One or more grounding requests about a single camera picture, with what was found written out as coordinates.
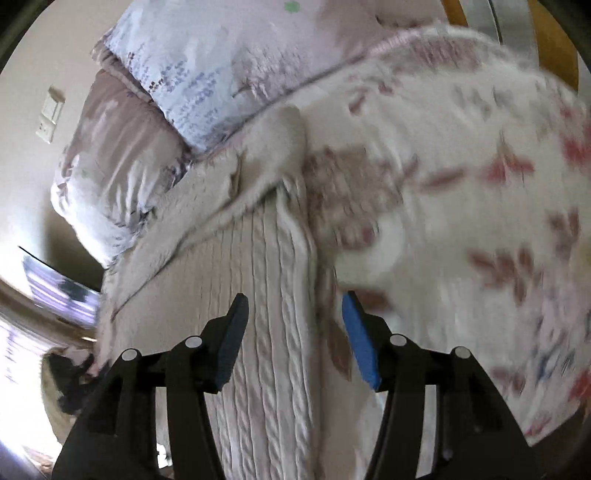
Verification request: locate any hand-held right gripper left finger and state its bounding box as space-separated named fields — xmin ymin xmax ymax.
xmin=52 ymin=293 xmax=250 ymax=480

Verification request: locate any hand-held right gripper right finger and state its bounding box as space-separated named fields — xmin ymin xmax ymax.
xmin=342 ymin=292 xmax=540 ymax=480

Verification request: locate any cream cable-knit sweater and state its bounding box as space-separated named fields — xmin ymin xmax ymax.
xmin=185 ymin=185 xmax=370 ymax=480

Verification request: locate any floral printed blanket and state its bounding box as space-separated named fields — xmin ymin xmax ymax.
xmin=295 ymin=23 xmax=591 ymax=448

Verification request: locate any dark framed window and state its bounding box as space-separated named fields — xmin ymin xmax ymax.
xmin=18 ymin=247 xmax=102 ymax=328

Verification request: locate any mauve floral pillow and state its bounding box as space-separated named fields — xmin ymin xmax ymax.
xmin=51 ymin=41 xmax=195 ymax=268

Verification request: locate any white purple-print pillow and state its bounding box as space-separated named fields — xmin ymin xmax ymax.
xmin=104 ymin=0 xmax=384 ymax=153

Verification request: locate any wooden headboard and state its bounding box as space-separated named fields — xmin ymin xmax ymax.
xmin=441 ymin=0 xmax=580 ymax=88

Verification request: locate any beige cable-knit blanket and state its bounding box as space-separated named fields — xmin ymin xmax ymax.
xmin=95 ymin=106 xmax=310 ymax=370

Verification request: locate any white wall switch plate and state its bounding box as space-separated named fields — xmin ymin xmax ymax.
xmin=36 ymin=85 xmax=66 ymax=145

